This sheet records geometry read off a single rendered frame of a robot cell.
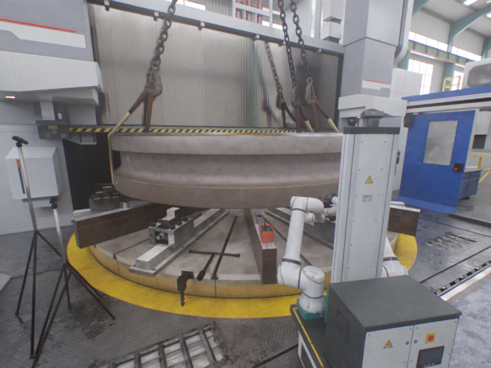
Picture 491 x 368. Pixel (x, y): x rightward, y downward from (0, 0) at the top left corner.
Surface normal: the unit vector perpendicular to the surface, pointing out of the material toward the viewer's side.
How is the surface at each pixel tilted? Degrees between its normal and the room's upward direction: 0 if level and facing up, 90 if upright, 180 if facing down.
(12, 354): 0
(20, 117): 90
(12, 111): 90
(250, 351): 0
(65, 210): 90
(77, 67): 90
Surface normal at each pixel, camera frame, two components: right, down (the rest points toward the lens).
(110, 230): 0.76, 0.13
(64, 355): 0.00, -0.98
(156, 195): -0.41, 0.18
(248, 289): 0.03, 0.20
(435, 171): -0.89, 0.09
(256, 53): 0.46, 0.18
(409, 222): -0.65, 0.15
